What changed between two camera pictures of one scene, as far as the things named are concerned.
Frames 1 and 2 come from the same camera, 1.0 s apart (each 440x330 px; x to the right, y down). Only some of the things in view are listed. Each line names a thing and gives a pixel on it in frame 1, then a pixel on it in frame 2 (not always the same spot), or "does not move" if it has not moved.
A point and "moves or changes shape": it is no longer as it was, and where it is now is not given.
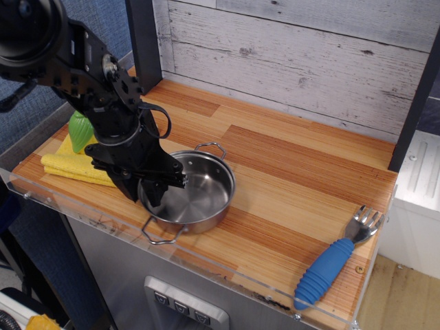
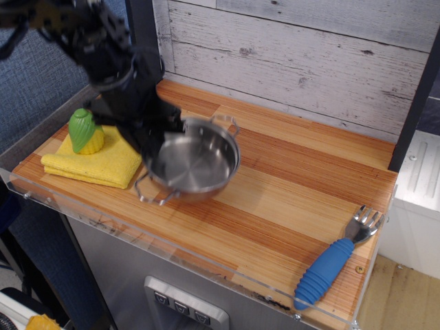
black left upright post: (144, 42) does not move
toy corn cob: (81, 132) does not move
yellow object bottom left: (42, 322) does not move
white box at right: (411, 235) does not move
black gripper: (142, 157) → (128, 69)
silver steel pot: (203, 206) moves or changes shape
